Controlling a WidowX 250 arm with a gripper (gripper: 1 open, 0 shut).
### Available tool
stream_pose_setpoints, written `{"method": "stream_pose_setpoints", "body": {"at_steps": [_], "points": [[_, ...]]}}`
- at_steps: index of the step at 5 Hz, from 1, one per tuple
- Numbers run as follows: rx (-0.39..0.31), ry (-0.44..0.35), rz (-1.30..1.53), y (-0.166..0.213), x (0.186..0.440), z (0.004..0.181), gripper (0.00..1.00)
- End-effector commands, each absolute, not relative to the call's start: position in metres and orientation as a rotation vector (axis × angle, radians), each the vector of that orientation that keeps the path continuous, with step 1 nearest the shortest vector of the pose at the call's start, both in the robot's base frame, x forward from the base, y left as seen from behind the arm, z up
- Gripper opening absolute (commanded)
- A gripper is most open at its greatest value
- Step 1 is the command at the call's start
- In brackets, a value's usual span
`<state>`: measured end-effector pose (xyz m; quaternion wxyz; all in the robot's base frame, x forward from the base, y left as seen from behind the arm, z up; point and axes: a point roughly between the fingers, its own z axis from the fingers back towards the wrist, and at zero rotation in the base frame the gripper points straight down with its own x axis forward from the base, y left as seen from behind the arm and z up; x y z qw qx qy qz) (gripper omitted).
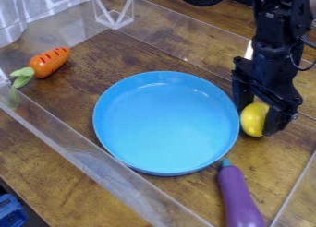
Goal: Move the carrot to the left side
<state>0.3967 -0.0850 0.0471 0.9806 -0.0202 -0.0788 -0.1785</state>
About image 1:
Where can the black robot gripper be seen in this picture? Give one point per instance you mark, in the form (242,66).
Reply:
(266,77)

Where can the yellow toy lemon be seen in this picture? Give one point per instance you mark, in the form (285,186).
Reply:
(254,118)

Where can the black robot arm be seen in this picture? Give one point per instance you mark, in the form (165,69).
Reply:
(283,22)

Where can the orange toy carrot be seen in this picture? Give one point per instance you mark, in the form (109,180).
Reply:
(42,66)

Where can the blue round plate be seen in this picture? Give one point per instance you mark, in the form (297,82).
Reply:
(168,123)

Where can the purple toy eggplant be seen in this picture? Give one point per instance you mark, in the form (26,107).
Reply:
(243,213)

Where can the white mesh curtain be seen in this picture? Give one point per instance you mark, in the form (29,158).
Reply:
(19,12)

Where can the blue box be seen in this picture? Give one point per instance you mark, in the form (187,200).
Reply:
(13,213)

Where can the clear acrylic front wall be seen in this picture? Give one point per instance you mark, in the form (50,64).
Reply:
(157,207)

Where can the clear acrylic corner bracket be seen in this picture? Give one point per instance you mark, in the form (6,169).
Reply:
(112,18)

